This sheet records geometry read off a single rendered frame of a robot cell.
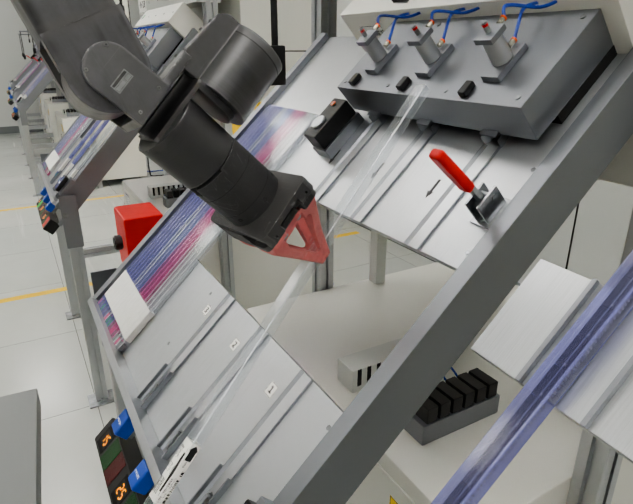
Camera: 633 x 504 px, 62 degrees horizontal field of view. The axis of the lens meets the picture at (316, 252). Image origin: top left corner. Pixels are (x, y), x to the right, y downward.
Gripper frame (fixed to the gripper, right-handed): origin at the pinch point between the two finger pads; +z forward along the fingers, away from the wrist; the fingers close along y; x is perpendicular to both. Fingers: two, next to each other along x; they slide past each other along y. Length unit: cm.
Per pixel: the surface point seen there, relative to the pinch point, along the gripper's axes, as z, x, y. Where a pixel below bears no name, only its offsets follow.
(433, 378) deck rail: 12.4, 4.4, -10.5
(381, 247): 56, -23, 51
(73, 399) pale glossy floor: 57, 67, 146
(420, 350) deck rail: 8.4, 3.1, -10.6
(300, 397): 8.4, 13.1, -0.3
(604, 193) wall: 156, -109, 61
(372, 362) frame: 39.7, 4.0, 20.7
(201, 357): 8.7, 16.8, 19.9
